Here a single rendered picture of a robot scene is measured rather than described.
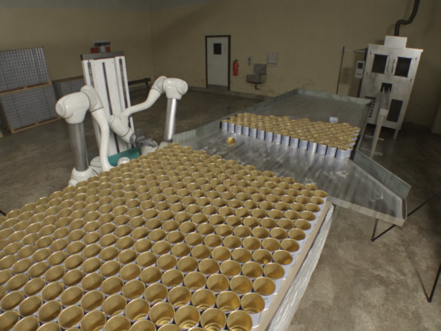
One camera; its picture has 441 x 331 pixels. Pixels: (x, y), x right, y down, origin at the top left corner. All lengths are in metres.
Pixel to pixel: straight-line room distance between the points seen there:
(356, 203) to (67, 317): 1.31
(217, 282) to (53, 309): 0.50
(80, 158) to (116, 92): 0.68
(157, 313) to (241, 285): 0.27
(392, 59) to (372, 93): 0.83
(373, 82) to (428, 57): 1.98
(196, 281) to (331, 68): 7.34
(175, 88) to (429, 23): 6.70
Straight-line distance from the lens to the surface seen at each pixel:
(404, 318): 2.45
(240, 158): 1.64
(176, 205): 1.08
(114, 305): 0.82
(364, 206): 1.38
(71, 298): 0.89
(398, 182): 1.57
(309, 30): 7.93
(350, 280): 2.46
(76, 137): 1.78
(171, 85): 2.10
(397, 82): 6.18
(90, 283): 0.89
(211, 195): 1.16
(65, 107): 1.66
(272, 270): 0.86
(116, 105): 2.22
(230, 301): 0.79
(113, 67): 2.19
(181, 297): 0.81
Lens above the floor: 1.80
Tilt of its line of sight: 28 degrees down
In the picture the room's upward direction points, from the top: straight up
